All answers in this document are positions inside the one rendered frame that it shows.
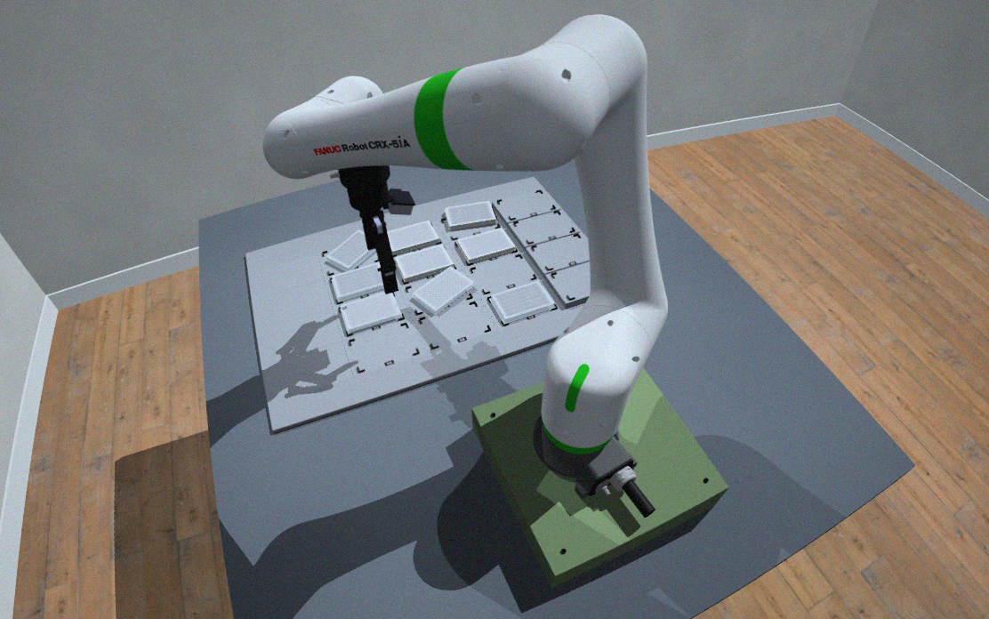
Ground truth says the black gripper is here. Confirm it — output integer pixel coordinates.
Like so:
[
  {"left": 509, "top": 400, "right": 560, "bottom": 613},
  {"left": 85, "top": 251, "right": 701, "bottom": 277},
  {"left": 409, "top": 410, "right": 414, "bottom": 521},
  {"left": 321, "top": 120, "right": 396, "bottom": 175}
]
[{"left": 347, "top": 181, "right": 398, "bottom": 294}]

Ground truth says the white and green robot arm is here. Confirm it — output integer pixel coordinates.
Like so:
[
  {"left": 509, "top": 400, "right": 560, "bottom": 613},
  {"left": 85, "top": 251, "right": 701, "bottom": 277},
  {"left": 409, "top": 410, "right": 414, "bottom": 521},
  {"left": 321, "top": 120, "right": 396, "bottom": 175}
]
[{"left": 262, "top": 14, "right": 668, "bottom": 518}]

